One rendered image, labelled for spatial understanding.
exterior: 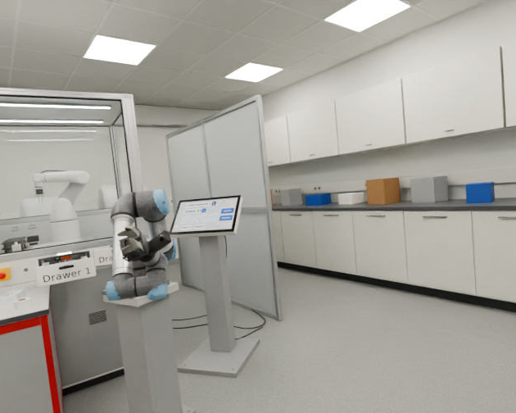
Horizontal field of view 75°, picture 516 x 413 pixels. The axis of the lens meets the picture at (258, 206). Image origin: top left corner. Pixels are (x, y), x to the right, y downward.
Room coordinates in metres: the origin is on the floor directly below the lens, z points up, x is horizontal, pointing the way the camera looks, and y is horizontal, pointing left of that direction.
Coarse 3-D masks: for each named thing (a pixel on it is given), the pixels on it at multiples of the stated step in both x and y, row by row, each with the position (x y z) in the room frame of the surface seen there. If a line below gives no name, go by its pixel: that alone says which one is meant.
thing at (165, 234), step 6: (162, 234) 1.21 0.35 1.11; (168, 234) 1.21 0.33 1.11; (150, 240) 1.23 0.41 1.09; (156, 240) 1.22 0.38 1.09; (162, 240) 1.20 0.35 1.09; (168, 240) 1.19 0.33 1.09; (150, 246) 1.23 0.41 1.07; (156, 246) 1.21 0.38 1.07; (162, 246) 1.21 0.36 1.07; (150, 252) 1.22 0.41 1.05
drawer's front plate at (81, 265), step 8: (56, 264) 1.88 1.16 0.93; (64, 264) 1.90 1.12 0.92; (72, 264) 1.92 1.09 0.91; (80, 264) 1.94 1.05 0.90; (88, 264) 1.96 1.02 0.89; (40, 272) 1.84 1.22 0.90; (48, 272) 1.86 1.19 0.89; (56, 272) 1.88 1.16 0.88; (64, 272) 1.90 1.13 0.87; (80, 272) 1.94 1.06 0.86; (88, 272) 1.96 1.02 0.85; (40, 280) 1.84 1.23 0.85; (56, 280) 1.87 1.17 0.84; (64, 280) 1.89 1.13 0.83
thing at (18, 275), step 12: (72, 252) 2.21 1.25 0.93; (84, 252) 2.25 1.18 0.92; (0, 264) 2.02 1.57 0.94; (12, 264) 2.05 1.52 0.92; (24, 264) 2.08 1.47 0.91; (36, 264) 2.11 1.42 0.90; (108, 264) 2.32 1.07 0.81; (12, 276) 2.04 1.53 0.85; (24, 276) 2.07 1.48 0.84; (36, 276) 2.10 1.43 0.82
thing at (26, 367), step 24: (48, 288) 2.01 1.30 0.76; (0, 312) 1.63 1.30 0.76; (24, 312) 1.59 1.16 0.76; (48, 312) 1.62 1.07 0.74; (0, 336) 1.53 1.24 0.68; (24, 336) 1.57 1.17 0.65; (48, 336) 1.62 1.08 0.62; (0, 360) 1.52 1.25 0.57; (24, 360) 1.57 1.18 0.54; (48, 360) 1.62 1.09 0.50; (0, 384) 1.52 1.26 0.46; (24, 384) 1.56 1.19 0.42; (48, 384) 1.61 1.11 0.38; (0, 408) 1.51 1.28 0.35; (24, 408) 1.55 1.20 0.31; (48, 408) 1.60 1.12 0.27
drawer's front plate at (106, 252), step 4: (104, 248) 2.30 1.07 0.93; (108, 248) 2.31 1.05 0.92; (112, 248) 2.32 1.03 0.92; (96, 252) 2.27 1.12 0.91; (100, 252) 2.28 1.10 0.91; (104, 252) 2.29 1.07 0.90; (108, 252) 2.31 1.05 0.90; (96, 256) 2.27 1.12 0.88; (100, 256) 2.28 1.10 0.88; (104, 256) 2.29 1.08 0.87; (108, 256) 2.30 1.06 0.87; (96, 260) 2.26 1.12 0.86; (100, 260) 2.28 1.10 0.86; (104, 260) 2.29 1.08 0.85; (108, 260) 2.30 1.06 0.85; (96, 264) 2.26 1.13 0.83; (100, 264) 2.28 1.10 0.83; (104, 264) 2.29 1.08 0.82
